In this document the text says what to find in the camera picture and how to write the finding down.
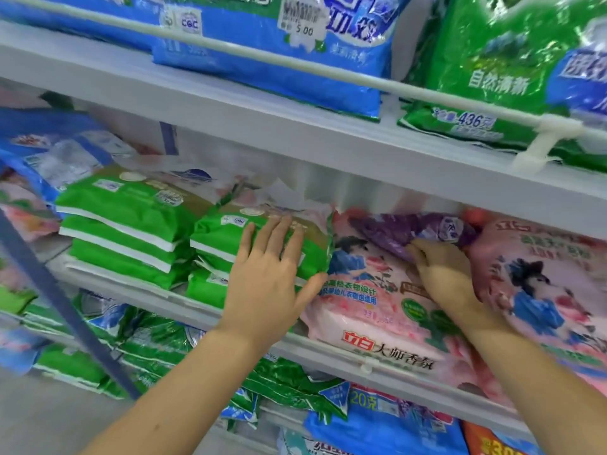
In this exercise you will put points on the pile of pink detergent bags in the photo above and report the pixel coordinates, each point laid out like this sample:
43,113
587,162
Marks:
379,308

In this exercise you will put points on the person's left hand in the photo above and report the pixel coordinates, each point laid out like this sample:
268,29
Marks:
270,289

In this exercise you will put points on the white green detergent bag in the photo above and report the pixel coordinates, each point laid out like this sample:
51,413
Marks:
503,61

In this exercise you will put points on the plain blue detergent bag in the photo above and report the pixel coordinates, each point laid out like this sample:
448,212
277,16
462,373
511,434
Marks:
379,426

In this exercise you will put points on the grey shelf with blue frame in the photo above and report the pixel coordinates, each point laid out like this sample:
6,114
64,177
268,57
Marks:
284,137

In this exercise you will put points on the purple detergent bag gold oval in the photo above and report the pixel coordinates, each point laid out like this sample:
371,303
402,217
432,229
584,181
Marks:
408,230

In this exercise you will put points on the stack of green bags below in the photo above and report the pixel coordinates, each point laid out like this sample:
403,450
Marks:
123,208

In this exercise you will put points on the person's right hand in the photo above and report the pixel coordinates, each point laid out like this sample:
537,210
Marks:
446,279

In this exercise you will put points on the person's right forearm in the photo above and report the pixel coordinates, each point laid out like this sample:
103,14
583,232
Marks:
541,384

